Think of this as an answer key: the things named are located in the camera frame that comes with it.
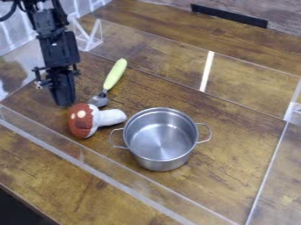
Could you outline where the clear acrylic barrier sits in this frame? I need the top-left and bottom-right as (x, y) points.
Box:
(247, 79), (301, 225)
(0, 104), (239, 225)

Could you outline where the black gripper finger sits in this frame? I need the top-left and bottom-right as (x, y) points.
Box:
(46, 74), (63, 106)
(63, 70), (75, 105)

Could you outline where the black strip on table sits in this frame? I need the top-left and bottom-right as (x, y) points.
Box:
(190, 4), (268, 28)

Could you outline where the clear acrylic bracket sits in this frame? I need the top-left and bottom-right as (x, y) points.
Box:
(71, 18), (103, 52)

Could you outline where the clear acrylic right barrier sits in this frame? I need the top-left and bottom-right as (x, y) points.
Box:
(247, 79), (301, 225)

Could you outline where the plush brown white mushroom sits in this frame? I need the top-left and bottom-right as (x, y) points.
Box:
(69, 103), (128, 139)

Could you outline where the clear acrylic front barrier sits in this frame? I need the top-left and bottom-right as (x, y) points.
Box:
(0, 104), (239, 225)

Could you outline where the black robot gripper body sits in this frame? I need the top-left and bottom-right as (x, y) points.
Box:
(22, 0), (81, 86)

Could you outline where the green handled metal spoon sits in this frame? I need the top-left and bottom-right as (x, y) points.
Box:
(89, 58), (128, 107)

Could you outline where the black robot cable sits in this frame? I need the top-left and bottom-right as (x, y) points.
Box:
(0, 0), (25, 23)

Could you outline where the stainless steel pot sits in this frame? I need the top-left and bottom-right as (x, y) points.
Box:
(110, 107), (213, 171)

